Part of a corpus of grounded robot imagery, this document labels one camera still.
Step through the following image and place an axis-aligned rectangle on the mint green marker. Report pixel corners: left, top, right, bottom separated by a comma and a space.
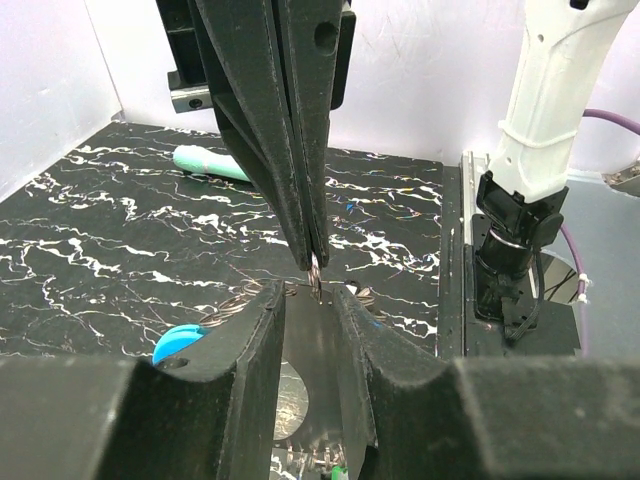
172, 145, 250, 182

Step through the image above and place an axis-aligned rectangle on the chain of silver keyrings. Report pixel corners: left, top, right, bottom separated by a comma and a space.
199, 279, 386, 326

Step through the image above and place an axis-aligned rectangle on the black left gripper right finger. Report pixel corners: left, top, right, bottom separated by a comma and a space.
333, 288, 639, 479

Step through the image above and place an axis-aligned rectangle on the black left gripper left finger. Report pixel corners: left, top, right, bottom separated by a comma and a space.
1, 281, 286, 479

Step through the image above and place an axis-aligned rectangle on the blue key tag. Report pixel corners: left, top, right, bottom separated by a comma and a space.
151, 324, 207, 365

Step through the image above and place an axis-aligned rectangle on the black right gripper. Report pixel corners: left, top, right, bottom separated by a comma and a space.
155, 0, 356, 271

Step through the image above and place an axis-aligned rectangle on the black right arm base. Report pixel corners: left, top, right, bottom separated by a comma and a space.
474, 171, 569, 345

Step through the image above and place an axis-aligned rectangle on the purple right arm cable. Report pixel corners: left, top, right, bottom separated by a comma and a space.
559, 108, 640, 306

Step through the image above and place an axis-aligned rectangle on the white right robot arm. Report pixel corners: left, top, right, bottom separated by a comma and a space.
157, 1, 635, 275

